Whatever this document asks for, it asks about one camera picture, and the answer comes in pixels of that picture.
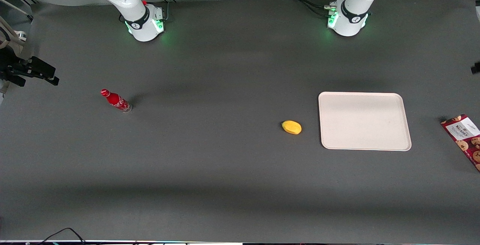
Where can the red cookie box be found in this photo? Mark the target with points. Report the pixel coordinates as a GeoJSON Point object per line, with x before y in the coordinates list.
{"type": "Point", "coordinates": [465, 134]}

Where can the cream rectangular tray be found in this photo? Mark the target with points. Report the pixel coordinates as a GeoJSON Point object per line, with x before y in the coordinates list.
{"type": "Point", "coordinates": [363, 121]}

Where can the silver round knob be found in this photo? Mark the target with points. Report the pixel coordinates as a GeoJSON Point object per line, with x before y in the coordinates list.
{"type": "Point", "coordinates": [19, 34]}

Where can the dark grey table mat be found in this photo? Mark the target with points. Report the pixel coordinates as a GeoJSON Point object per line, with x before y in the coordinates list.
{"type": "Point", "coordinates": [225, 181]}

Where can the red cola bottle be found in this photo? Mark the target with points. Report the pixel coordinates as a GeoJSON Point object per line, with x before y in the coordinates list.
{"type": "Point", "coordinates": [115, 100]}

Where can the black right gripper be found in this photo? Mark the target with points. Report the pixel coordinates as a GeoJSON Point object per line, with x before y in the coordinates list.
{"type": "Point", "coordinates": [14, 68]}

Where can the yellow mango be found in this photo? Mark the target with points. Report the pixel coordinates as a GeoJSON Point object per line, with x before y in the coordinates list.
{"type": "Point", "coordinates": [291, 127]}

